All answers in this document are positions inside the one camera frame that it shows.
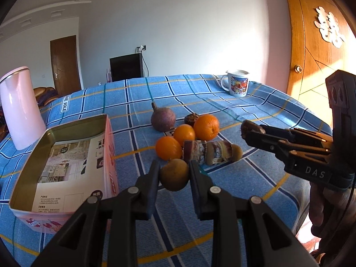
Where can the black television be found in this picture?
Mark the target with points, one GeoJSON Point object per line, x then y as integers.
{"type": "Point", "coordinates": [126, 67]}

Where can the colourful printed mug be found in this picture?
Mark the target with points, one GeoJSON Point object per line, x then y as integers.
{"type": "Point", "coordinates": [235, 83]}

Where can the white double happiness decoration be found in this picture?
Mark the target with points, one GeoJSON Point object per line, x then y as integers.
{"type": "Point", "coordinates": [328, 27]}

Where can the orange wooden door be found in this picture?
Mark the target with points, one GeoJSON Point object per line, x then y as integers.
{"type": "Point", "coordinates": [318, 58]}

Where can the wall socket with plug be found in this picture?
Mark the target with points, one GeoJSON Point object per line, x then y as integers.
{"type": "Point", "coordinates": [140, 48]}

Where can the dark brown wrinkled fruit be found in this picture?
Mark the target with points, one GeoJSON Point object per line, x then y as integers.
{"type": "Point", "coordinates": [191, 119]}

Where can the person's right hand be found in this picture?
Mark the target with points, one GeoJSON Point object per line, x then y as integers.
{"type": "Point", "coordinates": [330, 211]}

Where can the brass door knob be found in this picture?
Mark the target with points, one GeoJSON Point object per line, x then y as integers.
{"type": "Point", "coordinates": [298, 69]}

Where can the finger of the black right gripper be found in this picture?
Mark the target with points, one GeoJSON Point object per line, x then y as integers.
{"type": "Point", "coordinates": [283, 149]}
{"type": "Point", "coordinates": [255, 134]}

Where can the pink tin box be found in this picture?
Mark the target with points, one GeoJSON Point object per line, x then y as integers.
{"type": "Point", "coordinates": [24, 191]}

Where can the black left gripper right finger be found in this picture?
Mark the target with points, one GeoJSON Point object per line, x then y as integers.
{"type": "Point", "coordinates": [244, 224]}

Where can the large orange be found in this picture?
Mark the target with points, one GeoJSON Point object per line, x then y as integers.
{"type": "Point", "coordinates": [206, 127]}

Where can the dark brown door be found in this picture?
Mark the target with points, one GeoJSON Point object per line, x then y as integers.
{"type": "Point", "coordinates": [64, 64]}

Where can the blue plaid tablecloth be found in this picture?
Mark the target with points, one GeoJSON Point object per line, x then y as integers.
{"type": "Point", "coordinates": [174, 236]}

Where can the pink electric kettle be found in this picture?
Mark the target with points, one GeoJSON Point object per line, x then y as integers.
{"type": "Point", "coordinates": [21, 111]}

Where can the printed paper leaflet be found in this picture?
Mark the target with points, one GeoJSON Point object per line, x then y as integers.
{"type": "Point", "coordinates": [73, 172]}

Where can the brown kiwi fruit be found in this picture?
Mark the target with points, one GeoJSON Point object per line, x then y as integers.
{"type": "Point", "coordinates": [174, 176]}

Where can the snack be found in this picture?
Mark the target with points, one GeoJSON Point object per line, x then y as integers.
{"type": "Point", "coordinates": [194, 150]}
{"type": "Point", "coordinates": [218, 152]}

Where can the purple round fruit with stem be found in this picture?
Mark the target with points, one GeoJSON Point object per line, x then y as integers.
{"type": "Point", "coordinates": [163, 118]}

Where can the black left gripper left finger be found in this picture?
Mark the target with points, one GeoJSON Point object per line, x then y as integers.
{"type": "Point", "coordinates": [104, 225]}

